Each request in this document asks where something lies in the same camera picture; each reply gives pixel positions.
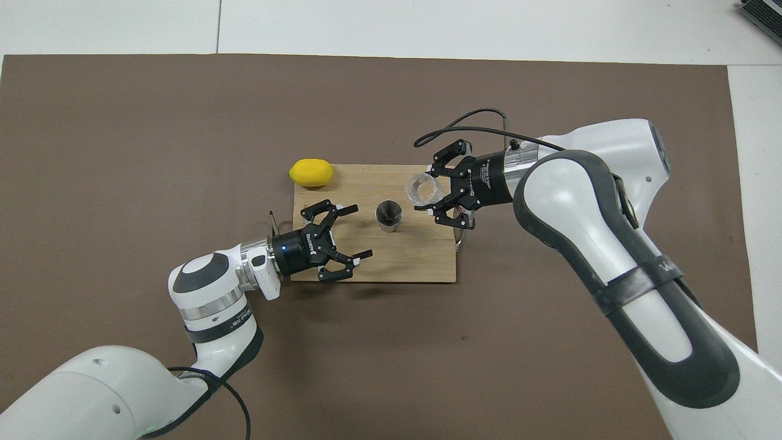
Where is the yellow lemon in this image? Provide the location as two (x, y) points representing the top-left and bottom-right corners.
(288, 158), (335, 188)

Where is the steel double jigger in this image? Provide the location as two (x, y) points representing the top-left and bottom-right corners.
(375, 200), (404, 235)

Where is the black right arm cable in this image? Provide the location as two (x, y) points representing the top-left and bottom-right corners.
(414, 108), (566, 153)

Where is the grey ribbed device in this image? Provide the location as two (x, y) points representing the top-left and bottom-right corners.
(736, 0), (782, 46)

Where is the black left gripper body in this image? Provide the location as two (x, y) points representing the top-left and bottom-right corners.
(272, 227), (335, 276)

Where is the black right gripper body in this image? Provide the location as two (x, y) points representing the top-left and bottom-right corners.
(455, 153), (514, 207)

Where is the bamboo cutting board, metal handle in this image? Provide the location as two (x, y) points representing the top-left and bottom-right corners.
(290, 164), (466, 284)

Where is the small clear glass cup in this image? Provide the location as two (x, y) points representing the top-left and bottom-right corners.
(403, 173), (444, 207)

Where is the large brown table mat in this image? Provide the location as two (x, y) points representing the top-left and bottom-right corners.
(0, 54), (769, 440)

